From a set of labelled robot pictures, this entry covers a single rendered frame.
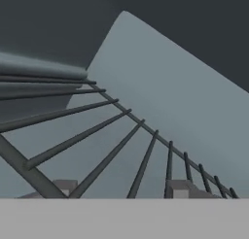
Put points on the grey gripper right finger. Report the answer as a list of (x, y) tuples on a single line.
[(180, 192)]

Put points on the grey toaster oven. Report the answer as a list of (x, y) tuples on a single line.
[(168, 87)]

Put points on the grey oven heating rod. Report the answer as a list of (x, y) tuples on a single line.
[(35, 68)]

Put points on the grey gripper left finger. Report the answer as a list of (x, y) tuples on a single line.
[(64, 184)]

